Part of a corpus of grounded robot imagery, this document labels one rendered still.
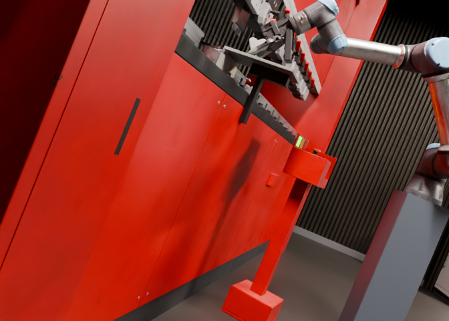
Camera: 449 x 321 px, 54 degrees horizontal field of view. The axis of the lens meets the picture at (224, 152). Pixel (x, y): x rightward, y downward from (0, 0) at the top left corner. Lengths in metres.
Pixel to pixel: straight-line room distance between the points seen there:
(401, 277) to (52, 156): 1.55
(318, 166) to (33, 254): 1.40
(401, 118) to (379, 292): 3.90
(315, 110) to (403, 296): 2.16
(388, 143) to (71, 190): 5.07
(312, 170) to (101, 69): 1.38
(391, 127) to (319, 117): 1.96
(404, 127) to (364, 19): 2.02
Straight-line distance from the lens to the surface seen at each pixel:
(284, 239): 2.00
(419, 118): 5.70
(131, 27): 0.67
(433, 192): 1.93
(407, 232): 1.90
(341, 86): 3.81
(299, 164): 1.92
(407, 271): 1.93
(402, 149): 5.63
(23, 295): 0.74
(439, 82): 1.81
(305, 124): 3.77
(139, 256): 1.30
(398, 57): 1.89
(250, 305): 2.00
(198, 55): 1.13
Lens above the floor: 0.69
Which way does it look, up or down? 1 degrees down
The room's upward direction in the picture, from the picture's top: 22 degrees clockwise
